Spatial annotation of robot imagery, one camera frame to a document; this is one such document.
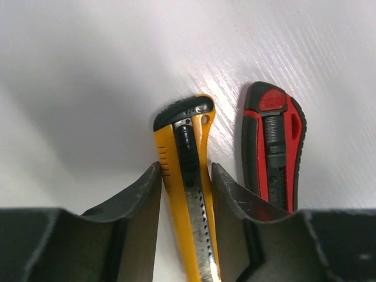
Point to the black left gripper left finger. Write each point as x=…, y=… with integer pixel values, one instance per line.
x=113, y=241

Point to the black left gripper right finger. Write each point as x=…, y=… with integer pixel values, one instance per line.
x=260, y=242

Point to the red black utility knife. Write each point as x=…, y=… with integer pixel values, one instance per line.
x=272, y=137

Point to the yellow utility knife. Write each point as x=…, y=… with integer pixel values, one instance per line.
x=181, y=132

